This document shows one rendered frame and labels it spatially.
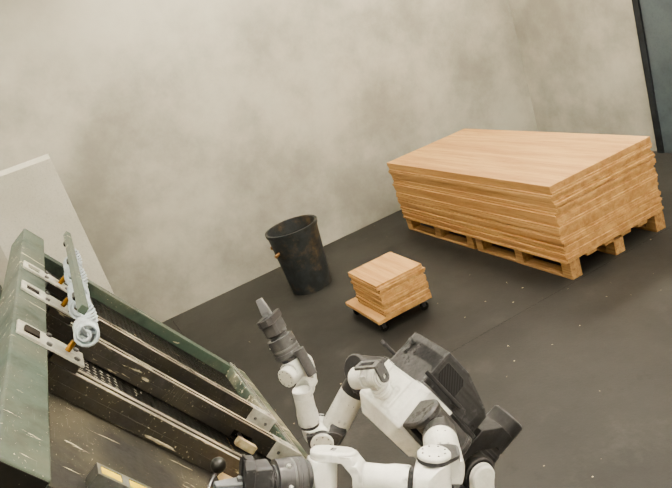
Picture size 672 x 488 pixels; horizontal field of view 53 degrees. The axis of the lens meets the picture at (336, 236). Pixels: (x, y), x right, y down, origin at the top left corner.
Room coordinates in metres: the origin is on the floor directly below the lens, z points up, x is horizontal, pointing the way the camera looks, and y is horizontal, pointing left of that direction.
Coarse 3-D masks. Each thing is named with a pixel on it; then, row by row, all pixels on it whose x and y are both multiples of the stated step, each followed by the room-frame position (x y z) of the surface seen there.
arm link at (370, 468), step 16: (368, 464) 1.31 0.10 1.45; (384, 464) 1.30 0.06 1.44; (400, 464) 1.29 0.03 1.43; (416, 464) 1.27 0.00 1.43; (368, 480) 1.27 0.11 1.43; (384, 480) 1.26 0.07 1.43; (400, 480) 1.25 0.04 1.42; (416, 480) 1.24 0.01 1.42; (432, 480) 1.23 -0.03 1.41; (448, 480) 1.25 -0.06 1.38
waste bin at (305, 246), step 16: (288, 224) 6.42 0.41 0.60; (304, 224) 6.39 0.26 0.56; (272, 240) 6.02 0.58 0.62; (288, 240) 5.95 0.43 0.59; (304, 240) 5.96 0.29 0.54; (320, 240) 6.12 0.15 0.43; (288, 256) 5.98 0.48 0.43; (304, 256) 5.96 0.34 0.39; (320, 256) 6.05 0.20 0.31; (288, 272) 6.04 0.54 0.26; (304, 272) 5.97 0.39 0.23; (320, 272) 6.02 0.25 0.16; (304, 288) 6.00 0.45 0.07; (320, 288) 6.00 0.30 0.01
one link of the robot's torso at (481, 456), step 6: (486, 450) 1.77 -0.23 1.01; (474, 456) 1.76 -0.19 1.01; (480, 456) 1.76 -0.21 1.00; (486, 456) 1.76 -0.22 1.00; (492, 456) 1.76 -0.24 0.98; (468, 462) 1.75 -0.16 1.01; (474, 462) 1.74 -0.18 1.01; (480, 462) 1.74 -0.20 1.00; (486, 462) 1.75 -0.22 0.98; (492, 462) 1.76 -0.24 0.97; (468, 468) 1.73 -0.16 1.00; (468, 474) 1.72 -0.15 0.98; (468, 480) 1.72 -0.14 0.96; (468, 486) 1.72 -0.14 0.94
